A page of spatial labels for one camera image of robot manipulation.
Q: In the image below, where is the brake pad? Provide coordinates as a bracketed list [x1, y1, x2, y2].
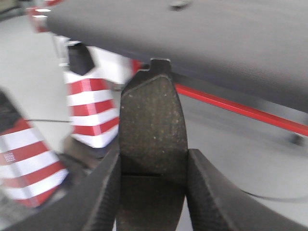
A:
[116, 59, 188, 231]

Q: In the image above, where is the red white traffic cone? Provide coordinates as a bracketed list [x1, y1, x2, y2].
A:
[64, 42, 119, 158]

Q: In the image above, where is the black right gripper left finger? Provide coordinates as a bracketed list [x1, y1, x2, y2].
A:
[0, 138, 120, 231]

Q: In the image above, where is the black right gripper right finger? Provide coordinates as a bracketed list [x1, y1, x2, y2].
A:
[186, 149, 307, 231]

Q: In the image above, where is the red metal cart frame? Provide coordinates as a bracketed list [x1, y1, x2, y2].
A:
[131, 60, 308, 145]

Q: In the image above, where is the dark conveyor belt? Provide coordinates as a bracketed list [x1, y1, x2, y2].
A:
[47, 0, 308, 112]

